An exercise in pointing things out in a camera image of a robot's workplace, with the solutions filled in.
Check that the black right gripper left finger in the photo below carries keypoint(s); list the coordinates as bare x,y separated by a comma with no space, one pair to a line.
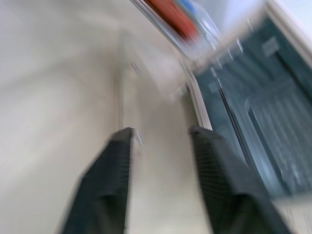
107,185

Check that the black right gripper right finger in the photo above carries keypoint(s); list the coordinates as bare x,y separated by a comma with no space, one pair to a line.
226,185

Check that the white toaster oven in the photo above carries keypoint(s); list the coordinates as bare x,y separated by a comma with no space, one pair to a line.
156,80

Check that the blue white object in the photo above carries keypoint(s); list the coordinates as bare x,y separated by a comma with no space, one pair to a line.
202,17

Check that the orange red box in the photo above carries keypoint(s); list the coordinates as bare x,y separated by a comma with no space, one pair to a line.
175,17

